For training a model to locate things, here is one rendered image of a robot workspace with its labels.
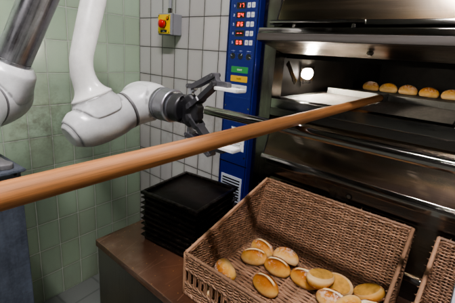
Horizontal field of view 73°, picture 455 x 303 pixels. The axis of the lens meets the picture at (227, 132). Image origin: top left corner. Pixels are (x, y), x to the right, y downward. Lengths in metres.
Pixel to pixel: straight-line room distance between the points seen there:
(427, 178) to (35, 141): 1.60
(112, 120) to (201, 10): 0.88
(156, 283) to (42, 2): 0.94
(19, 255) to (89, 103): 0.53
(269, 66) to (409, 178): 0.63
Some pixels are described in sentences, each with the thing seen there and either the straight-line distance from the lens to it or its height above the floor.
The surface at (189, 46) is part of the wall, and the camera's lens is 1.59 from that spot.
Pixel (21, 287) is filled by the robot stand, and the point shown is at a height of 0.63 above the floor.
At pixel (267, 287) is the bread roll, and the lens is 1.11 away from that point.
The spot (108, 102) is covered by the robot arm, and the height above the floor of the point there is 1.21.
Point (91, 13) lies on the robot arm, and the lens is 0.87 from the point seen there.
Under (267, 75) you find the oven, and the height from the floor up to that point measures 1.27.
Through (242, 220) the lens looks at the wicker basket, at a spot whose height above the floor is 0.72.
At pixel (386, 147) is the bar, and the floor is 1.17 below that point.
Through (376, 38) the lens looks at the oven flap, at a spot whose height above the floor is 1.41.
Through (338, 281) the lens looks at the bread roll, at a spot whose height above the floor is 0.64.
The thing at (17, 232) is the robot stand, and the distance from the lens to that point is 1.10.
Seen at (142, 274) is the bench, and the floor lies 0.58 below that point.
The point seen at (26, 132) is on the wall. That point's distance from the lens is 1.69.
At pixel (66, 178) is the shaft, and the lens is 0.40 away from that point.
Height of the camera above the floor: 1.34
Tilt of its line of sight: 14 degrees down
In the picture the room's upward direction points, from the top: 4 degrees clockwise
